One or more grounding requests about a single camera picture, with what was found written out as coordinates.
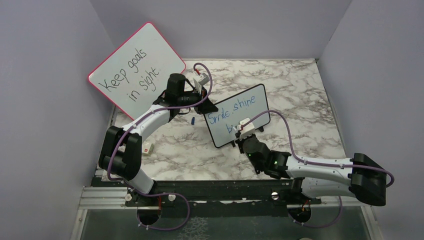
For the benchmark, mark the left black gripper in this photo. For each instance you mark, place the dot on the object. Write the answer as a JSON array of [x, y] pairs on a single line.
[[206, 107]]

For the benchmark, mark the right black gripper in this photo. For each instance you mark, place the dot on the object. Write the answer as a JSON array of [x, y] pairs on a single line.
[[240, 142]]

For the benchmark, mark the black framed whiteboard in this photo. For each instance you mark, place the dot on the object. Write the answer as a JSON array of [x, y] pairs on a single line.
[[246, 104]]

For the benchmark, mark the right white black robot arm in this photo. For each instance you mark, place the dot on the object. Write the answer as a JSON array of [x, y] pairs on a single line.
[[359, 177]]

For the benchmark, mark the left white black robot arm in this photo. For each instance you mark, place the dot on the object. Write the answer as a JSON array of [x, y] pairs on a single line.
[[122, 148]]

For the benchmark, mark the pink framed whiteboard with writing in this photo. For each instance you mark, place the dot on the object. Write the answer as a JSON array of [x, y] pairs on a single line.
[[135, 74]]

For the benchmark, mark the small white red box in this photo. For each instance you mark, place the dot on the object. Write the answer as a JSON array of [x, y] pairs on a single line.
[[147, 148]]

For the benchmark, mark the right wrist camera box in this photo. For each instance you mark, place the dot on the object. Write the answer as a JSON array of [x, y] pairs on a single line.
[[244, 129]]

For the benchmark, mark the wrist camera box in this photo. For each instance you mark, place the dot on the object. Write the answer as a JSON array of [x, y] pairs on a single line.
[[199, 81], [244, 129]]

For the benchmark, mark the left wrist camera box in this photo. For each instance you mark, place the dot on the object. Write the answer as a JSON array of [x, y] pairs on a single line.
[[199, 81]]

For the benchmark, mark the black aluminium mounting rail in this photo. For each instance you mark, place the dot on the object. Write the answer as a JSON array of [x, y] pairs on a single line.
[[207, 198]]

